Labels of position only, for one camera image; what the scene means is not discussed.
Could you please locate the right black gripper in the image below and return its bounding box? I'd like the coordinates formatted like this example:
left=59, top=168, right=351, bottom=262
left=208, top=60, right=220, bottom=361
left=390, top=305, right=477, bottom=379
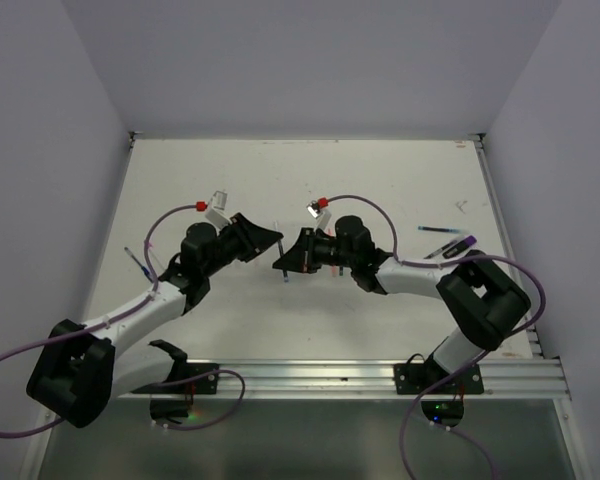
left=273, top=225, right=357, bottom=272

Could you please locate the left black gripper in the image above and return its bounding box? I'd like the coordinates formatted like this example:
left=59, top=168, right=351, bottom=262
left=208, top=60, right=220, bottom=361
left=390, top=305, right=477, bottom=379
left=202, top=212, right=282, bottom=277

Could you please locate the blue pen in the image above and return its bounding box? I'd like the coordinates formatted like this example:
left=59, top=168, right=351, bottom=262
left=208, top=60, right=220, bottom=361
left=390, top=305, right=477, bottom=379
left=272, top=219, right=290, bottom=285
left=124, top=247, right=153, bottom=282

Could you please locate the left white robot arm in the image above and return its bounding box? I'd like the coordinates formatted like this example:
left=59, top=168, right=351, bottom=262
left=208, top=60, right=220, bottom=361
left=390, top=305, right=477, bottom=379
left=26, top=213, right=283, bottom=428

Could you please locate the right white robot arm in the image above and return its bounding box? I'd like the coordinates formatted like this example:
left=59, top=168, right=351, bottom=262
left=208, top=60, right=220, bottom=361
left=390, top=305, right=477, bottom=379
left=272, top=216, right=531, bottom=393

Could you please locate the teal pen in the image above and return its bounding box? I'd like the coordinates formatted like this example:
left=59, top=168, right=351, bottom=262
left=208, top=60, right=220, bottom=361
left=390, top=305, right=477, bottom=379
left=417, top=225, right=469, bottom=235

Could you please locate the purple pen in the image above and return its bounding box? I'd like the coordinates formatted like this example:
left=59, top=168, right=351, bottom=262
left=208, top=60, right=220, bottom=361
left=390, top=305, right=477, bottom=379
left=424, top=236, right=463, bottom=260

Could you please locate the black purple highlighter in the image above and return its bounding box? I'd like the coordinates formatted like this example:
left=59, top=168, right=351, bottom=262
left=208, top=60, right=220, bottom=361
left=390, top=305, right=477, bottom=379
left=442, top=235, right=477, bottom=260

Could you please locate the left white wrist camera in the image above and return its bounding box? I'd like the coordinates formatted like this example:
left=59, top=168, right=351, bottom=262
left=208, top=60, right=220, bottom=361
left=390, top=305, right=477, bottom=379
left=205, top=190, right=231, bottom=230

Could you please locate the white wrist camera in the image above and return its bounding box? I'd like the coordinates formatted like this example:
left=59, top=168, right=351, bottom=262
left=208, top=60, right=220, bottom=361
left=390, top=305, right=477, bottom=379
left=205, top=190, right=231, bottom=230
left=307, top=197, right=331, bottom=233

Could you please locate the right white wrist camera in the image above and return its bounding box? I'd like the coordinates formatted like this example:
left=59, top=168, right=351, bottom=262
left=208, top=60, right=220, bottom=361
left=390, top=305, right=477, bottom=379
left=307, top=197, right=331, bottom=233

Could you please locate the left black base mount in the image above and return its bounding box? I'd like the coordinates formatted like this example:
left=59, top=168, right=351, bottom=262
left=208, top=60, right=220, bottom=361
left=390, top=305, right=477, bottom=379
left=149, top=340, right=219, bottom=425

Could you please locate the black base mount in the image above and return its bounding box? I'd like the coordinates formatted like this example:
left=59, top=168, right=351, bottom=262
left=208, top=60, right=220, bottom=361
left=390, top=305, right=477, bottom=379
left=149, top=340, right=219, bottom=425
left=393, top=353, right=485, bottom=428

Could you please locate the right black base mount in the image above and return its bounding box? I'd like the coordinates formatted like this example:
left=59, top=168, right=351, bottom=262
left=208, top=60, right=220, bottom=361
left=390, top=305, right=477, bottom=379
left=393, top=353, right=485, bottom=428

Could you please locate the aluminium front rail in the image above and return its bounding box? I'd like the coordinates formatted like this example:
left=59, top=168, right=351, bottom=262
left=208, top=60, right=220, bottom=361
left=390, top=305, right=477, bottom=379
left=113, top=357, right=570, bottom=400

